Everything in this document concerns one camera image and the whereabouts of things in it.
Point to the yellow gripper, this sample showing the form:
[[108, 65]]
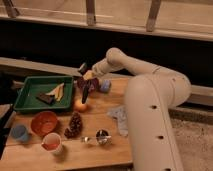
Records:
[[85, 72]]

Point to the dark handled brush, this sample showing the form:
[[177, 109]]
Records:
[[85, 92]]

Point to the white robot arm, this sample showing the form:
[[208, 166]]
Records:
[[149, 95]]

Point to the purple bowl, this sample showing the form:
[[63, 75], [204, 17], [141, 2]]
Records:
[[92, 84]]

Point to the orange colander bowl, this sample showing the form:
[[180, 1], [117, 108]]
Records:
[[44, 122]]

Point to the blue sponge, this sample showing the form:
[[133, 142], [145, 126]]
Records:
[[105, 86]]

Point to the orange fruit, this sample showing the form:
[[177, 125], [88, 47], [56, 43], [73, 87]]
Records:
[[80, 106]]

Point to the yellow banana piece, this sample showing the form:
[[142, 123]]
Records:
[[57, 92]]

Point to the dark chocolate bar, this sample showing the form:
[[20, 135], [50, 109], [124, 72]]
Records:
[[47, 99]]

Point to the blue grey cloth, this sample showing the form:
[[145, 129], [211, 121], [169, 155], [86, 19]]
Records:
[[119, 114]]

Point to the red grape bunch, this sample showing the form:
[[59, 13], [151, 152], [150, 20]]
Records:
[[75, 126]]

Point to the green plastic tray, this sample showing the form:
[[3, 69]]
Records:
[[27, 102]]

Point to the wooden table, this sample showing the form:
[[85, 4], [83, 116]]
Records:
[[31, 156]]

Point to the small metal cup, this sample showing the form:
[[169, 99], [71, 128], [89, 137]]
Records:
[[102, 133]]

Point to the metal spoon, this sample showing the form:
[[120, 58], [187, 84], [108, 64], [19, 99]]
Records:
[[87, 139]]

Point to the white pink cup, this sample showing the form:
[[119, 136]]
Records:
[[52, 143]]

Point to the blue cup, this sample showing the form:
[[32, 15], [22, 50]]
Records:
[[20, 133]]

